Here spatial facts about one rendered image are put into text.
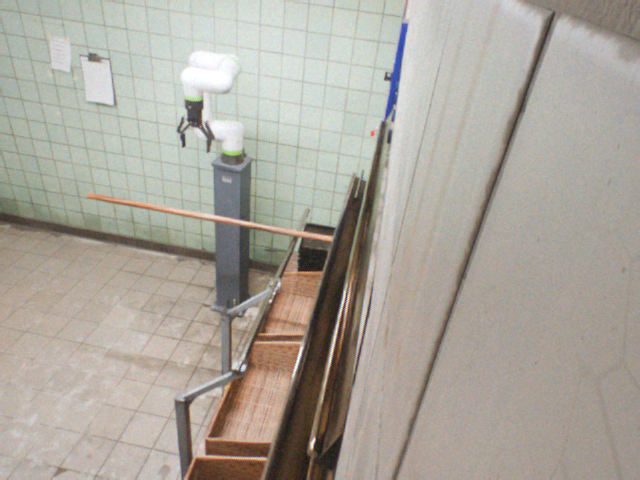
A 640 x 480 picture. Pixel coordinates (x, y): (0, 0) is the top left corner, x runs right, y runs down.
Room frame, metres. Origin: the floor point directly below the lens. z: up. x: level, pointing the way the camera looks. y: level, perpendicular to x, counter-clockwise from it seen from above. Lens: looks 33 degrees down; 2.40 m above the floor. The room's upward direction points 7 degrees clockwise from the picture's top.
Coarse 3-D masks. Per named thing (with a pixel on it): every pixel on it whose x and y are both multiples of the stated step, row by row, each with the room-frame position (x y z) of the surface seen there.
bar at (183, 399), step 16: (288, 256) 1.78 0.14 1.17; (272, 288) 1.52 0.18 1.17; (240, 304) 1.59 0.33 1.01; (224, 320) 1.57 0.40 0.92; (256, 320) 1.32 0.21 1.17; (224, 336) 1.57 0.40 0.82; (256, 336) 1.24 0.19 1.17; (224, 352) 1.57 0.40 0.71; (224, 368) 1.57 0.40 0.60; (240, 368) 1.08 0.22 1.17; (208, 384) 1.09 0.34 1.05; (224, 384) 1.08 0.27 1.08; (176, 400) 1.09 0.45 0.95; (192, 400) 1.10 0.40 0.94; (176, 416) 1.09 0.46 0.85; (192, 448) 1.12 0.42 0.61
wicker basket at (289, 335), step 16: (288, 272) 2.23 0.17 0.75; (304, 272) 2.21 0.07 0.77; (320, 272) 2.19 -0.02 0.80; (288, 288) 2.21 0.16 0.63; (304, 288) 2.20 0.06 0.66; (272, 304) 2.10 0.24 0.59; (288, 304) 2.12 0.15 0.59; (304, 304) 2.13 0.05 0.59; (288, 320) 1.98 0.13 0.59; (304, 320) 2.00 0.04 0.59; (272, 336) 1.67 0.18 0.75; (288, 336) 1.66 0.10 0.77
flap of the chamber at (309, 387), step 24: (360, 192) 2.07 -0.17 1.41; (336, 264) 1.41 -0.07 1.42; (336, 288) 1.27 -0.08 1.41; (336, 312) 1.15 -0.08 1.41; (312, 336) 1.02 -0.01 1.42; (312, 360) 0.92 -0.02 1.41; (312, 384) 0.84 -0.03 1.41; (312, 408) 0.77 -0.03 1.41; (288, 432) 0.69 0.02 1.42; (288, 456) 0.63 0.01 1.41
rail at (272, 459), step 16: (352, 176) 2.17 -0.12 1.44; (336, 240) 1.54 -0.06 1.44; (320, 288) 1.22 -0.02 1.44; (320, 304) 1.15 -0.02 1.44; (304, 336) 0.99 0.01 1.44; (304, 352) 0.93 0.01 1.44; (288, 400) 0.76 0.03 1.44; (288, 416) 0.71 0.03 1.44; (272, 448) 0.62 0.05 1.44; (272, 464) 0.59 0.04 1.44
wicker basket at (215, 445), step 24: (264, 360) 1.62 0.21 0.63; (288, 360) 1.61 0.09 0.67; (240, 384) 1.49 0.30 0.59; (264, 384) 1.51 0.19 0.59; (288, 384) 1.53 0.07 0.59; (240, 408) 1.36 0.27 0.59; (264, 408) 1.37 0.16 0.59; (216, 432) 1.20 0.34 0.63; (240, 432) 1.24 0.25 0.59; (264, 432) 1.25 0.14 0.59; (264, 456) 1.07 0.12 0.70
